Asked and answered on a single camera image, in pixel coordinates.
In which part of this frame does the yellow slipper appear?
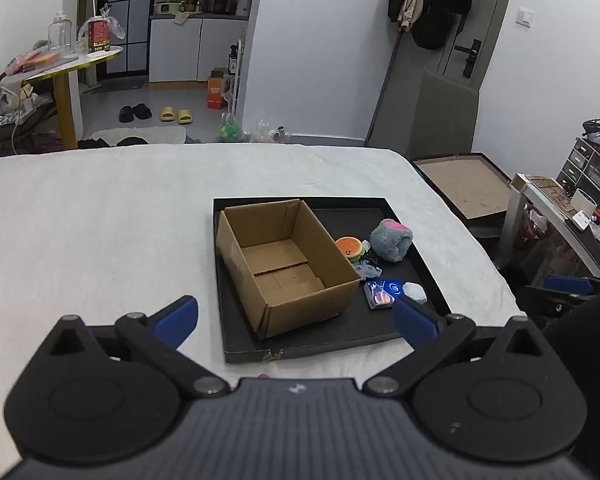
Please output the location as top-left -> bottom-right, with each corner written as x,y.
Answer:
160,106 -> 175,122
178,108 -> 193,125

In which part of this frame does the burger plush toy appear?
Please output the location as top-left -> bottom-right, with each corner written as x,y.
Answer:
335,236 -> 370,263

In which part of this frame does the orange cardboard box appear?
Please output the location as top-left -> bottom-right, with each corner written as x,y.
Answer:
207,68 -> 228,110

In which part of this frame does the brown cardboard box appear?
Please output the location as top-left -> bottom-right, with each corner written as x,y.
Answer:
215,200 -> 360,339

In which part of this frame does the black shallow tray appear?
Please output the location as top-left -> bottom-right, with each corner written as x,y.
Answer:
212,195 -> 453,365

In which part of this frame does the framed cork board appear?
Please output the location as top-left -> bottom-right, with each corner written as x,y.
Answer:
412,153 -> 510,229

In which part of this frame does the grey door with handle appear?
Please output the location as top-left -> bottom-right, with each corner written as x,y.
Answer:
365,0 -> 508,158

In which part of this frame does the black slipper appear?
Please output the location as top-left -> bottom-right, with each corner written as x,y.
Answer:
132,103 -> 152,120
119,105 -> 135,124

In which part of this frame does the grey fluffy plush toy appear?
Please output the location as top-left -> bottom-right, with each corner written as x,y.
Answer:
370,219 -> 413,263

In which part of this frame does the small drawer organizer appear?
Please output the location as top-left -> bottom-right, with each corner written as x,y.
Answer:
557,138 -> 600,212

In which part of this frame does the glass desk with clutter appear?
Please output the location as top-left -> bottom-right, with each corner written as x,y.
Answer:
496,174 -> 600,278

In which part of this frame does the left black slipper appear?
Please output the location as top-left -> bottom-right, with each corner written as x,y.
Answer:
119,105 -> 135,124

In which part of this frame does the right yellow slipper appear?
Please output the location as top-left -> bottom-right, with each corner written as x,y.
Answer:
178,108 -> 193,125

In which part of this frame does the blue tissue packet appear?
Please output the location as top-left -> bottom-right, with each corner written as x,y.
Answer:
363,280 -> 404,310

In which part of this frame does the grey denim octopus toy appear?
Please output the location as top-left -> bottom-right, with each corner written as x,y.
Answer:
353,259 -> 382,281

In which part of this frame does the right black slipper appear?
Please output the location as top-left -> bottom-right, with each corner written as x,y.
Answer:
132,103 -> 152,120

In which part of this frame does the white kitchen cabinet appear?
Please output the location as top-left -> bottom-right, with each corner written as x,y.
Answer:
148,18 -> 248,84

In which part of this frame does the left yellow slipper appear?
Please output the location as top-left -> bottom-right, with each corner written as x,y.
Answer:
160,106 -> 175,122

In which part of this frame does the white light switch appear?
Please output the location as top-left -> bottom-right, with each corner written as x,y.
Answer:
516,8 -> 534,28

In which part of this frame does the yellow round side table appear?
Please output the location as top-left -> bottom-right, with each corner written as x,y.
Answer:
22,46 -> 123,150

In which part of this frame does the white paper ball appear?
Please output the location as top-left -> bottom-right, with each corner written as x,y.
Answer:
402,282 -> 428,304

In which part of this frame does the white table cloth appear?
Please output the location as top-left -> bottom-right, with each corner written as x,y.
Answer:
0,143 -> 518,477

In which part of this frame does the clear glass jar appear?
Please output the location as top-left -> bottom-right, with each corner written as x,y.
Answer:
47,11 -> 73,54

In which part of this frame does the green plastic bag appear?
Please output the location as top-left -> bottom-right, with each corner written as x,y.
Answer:
219,112 -> 244,143

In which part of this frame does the grey leaning panel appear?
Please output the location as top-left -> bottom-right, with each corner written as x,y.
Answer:
406,72 -> 479,159

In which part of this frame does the red snack box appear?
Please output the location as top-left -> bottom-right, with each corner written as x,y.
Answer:
86,16 -> 110,53

